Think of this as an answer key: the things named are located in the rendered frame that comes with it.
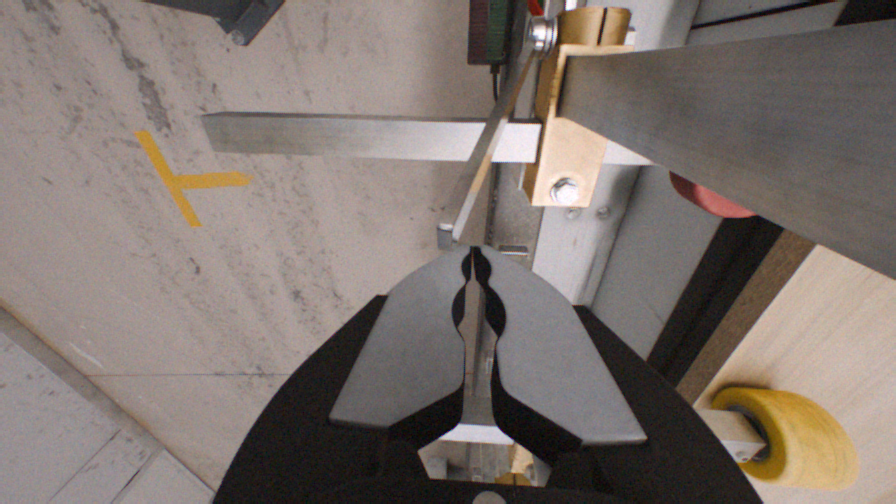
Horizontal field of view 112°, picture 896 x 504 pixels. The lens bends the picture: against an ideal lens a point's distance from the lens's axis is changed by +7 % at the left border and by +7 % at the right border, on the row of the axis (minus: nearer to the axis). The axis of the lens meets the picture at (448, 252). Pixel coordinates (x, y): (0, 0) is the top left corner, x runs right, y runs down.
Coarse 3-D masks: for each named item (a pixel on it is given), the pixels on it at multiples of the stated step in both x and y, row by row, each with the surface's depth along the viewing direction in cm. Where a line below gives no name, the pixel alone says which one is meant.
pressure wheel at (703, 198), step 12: (672, 180) 23; (684, 180) 21; (684, 192) 22; (696, 192) 21; (708, 192) 21; (696, 204) 22; (708, 204) 21; (720, 204) 21; (732, 204) 21; (720, 216) 22; (732, 216) 21; (744, 216) 21
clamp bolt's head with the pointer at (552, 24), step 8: (528, 0) 29; (536, 0) 26; (536, 8) 25; (528, 24) 21; (552, 24) 21; (528, 32) 21; (552, 32) 21; (552, 40) 21; (544, 48) 21; (552, 48) 21
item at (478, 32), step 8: (472, 0) 32; (480, 0) 32; (488, 0) 32; (472, 8) 32; (480, 8) 32; (472, 16) 32; (480, 16) 32; (472, 24) 33; (480, 24) 33; (472, 32) 33; (480, 32) 33; (472, 40) 34; (480, 40) 34; (472, 48) 34; (480, 48) 34; (472, 56) 34; (480, 56) 34
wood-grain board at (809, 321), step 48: (768, 288) 26; (816, 288) 25; (864, 288) 25; (720, 336) 31; (768, 336) 28; (816, 336) 28; (864, 336) 27; (720, 384) 32; (768, 384) 31; (816, 384) 31; (864, 384) 30; (864, 432) 35; (864, 480) 40
